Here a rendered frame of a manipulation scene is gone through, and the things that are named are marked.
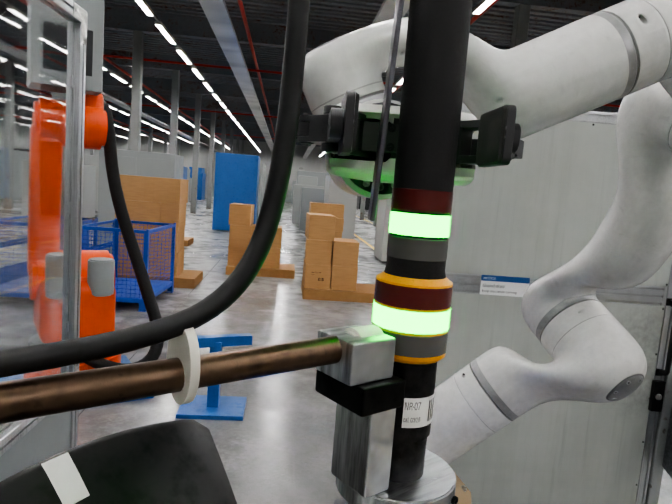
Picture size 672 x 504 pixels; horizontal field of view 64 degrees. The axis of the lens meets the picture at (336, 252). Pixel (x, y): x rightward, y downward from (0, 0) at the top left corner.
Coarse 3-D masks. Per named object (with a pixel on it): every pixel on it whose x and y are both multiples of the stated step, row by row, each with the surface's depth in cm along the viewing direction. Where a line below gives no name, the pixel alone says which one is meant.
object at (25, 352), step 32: (288, 0) 23; (288, 32) 23; (288, 64) 23; (288, 96) 23; (288, 128) 23; (288, 160) 24; (256, 224) 24; (256, 256) 23; (224, 288) 23; (160, 320) 21; (192, 320) 22; (0, 352) 18; (32, 352) 18; (64, 352) 19; (96, 352) 20; (192, 352) 21; (192, 384) 21
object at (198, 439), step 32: (96, 448) 36; (128, 448) 37; (160, 448) 39; (192, 448) 40; (32, 480) 32; (96, 480) 34; (128, 480) 36; (160, 480) 37; (192, 480) 38; (224, 480) 40
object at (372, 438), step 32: (352, 352) 26; (384, 352) 27; (320, 384) 29; (352, 384) 26; (384, 384) 27; (352, 416) 29; (384, 416) 28; (352, 448) 29; (384, 448) 28; (352, 480) 29; (384, 480) 29; (416, 480) 30; (448, 480) 31
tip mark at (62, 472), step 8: (64, 456) 34; (48, 464) 34; (56, 464) 34; (64, 464) 34; (72, 464) 34; (48, 472) 33; (56, 472) 33; (64, 472) 34; (72, 472) 34; (56, 480) 33; (64, 480) 33; (72, 480) 34; (80, 480) 34; (56, 488) 33; (64, 488) 33; (72, 488) 33; (80, 488) 34; (64, 496) 33; (72, 496) 33; (80, 496) 33
